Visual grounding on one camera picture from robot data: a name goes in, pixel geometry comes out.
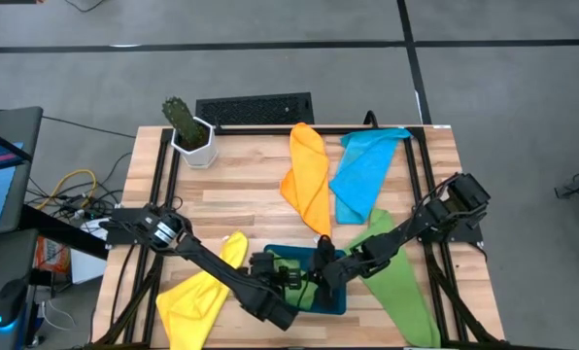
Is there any black computer mouse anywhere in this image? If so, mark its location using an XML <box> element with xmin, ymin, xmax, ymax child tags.
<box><xmin>0</xmin><ymin>277</ymin><xmax>28</xmax><ymax>332</ymax></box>

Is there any orange bag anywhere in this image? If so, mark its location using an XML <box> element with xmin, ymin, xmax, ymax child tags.
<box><xmin>34</xmin><ymin>236</ymin><xmax>72</xmax><ymax>274</ymax></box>

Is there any black monitor stand bar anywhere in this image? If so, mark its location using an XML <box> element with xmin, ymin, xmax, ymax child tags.
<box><xmin>19</xmin><ymin>203</ymin><xmax>110</xmax><ymax>262</ymax></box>

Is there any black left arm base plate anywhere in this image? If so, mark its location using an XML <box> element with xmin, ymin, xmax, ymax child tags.
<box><xmin>105</xmin><ymin>207</ymin><xmax>177</xmax><ymax>247</ymax></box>

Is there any tilted monitor with blue screen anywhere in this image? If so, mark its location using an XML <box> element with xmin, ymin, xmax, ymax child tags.
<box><xmin>0</xmin><ymin>106</ymin><xmax>44</xmax><ymax>239</ymax></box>

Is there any yellow cable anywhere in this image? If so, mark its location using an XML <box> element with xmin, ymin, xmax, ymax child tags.
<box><xmin>35</xmin><ymin>168</ymin><xmax>98</xmax><ymax>211</ymax></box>

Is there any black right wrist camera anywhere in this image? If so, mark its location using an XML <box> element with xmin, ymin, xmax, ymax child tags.
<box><xmin>316</xmin><ymin>235</ymin><xmax>337</xmax><ymax>268</ymax></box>

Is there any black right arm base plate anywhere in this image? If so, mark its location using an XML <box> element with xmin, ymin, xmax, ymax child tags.
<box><xmin>412</xmin><ymin>203</ymin><xmax>485</xmax><ymax>245</ymax></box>

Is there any white power adapter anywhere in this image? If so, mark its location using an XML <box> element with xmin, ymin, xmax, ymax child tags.
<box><xmin>80</xmin><ymin>217</ymin><xmax>114</xmax><ymax>242</ymax></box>

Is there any thin black floor cable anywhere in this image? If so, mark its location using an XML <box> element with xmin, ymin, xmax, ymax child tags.
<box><xmin>41</xmin><ymin>115</ymin><xmax>138</xmax><ymax>140</ymax></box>

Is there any black cable bundle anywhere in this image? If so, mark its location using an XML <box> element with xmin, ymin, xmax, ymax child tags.
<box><xmin>26</xmin><ymin>153</ymin><xmax>135</xmax><ymax>220</ymax></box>

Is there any yellow microfiber towel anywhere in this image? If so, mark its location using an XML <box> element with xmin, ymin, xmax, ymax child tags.
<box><xmin>155</xmin><ymin>230</ymin><xmax>250</xmax><ymax>350</ymax></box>

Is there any teal plastic bin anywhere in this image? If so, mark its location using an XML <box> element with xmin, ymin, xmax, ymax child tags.
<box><xmin>262</xmin><ymin>243</ymin><xmax>348</xmax><ymax>316</ymax></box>

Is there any green cactus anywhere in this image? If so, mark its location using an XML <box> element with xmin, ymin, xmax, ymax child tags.
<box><xmin>161</xmin><ymin>95</ymin><xmax>211</xmax><ymax>150</ymax></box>

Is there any blue microfiber towel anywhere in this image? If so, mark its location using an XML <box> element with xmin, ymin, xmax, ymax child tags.
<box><xmin>328</xmin><ymin>126</ymin><xmax>412</xmax><ymax>226</ymax></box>

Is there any orange microfiber towel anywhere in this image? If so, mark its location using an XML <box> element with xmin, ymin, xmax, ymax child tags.
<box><xmin>279</xmin><ymin>122</ymin><xmax>333</xmax><ymax>238</ymax></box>

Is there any black aluminium table frame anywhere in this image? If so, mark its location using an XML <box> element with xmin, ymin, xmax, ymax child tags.
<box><xmin>83</xmin><ymin>123</ymin><xmax>509</xmax><ymax>350</ymax></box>

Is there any white cable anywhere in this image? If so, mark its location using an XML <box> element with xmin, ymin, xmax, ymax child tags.
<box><xmin>41</xmin><ymin>299</ymin><xmax>77</xmax><ymax>332</ymax></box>

